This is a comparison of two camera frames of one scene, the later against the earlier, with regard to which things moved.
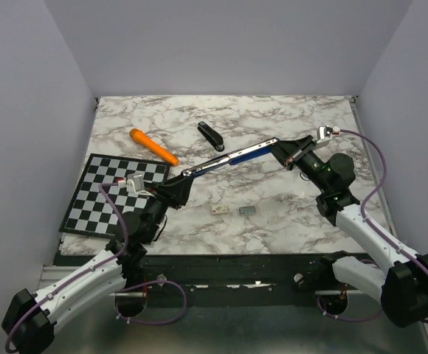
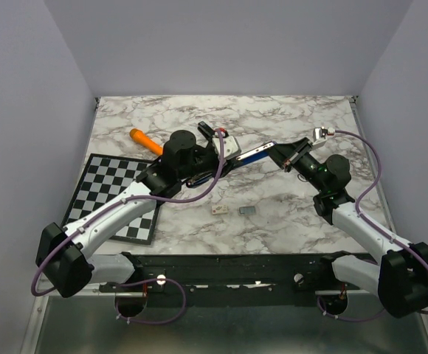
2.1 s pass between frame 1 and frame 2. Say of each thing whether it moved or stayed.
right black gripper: stayed
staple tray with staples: stayed
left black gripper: moved
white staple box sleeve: stayed
